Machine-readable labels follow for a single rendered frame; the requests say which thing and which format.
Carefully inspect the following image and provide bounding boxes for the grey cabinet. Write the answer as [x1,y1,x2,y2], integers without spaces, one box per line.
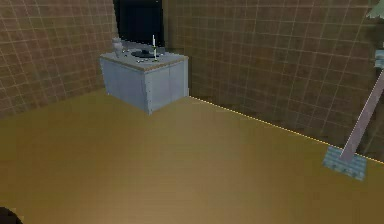
[99,50,190,116]

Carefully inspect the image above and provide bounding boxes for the white candle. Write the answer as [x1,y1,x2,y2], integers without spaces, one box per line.
[151,34,158,62]

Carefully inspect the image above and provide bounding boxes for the grey statuette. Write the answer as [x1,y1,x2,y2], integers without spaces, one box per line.
[111,36,123,58]

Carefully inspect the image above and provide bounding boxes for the dark round object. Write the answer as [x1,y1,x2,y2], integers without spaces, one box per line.
[0,206,24,224]

